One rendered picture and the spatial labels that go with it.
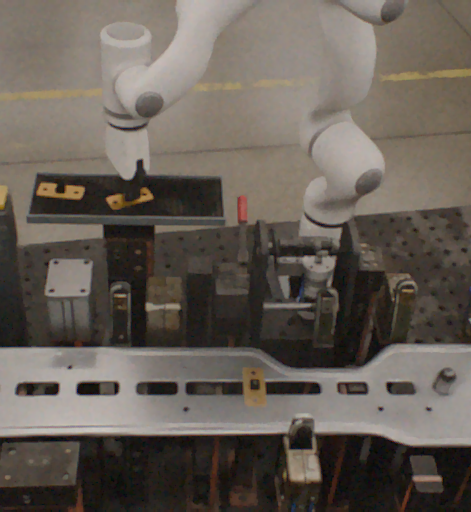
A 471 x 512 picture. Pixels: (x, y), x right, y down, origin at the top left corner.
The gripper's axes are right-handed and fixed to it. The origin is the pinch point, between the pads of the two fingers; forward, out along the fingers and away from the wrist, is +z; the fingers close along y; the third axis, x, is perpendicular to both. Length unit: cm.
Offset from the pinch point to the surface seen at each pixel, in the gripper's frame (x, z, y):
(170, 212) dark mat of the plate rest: 5.4, 2.8, 6.7
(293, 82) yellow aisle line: 171, 118, -195
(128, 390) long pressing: -13.4, 18.9, 30.7
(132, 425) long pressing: -15.7, 19.0, 37.7
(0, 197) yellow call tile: -21.8, 2.9, -10.0
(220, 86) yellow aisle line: 134, 119, -206
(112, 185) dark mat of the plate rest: -1.4, 2.9, -5.4
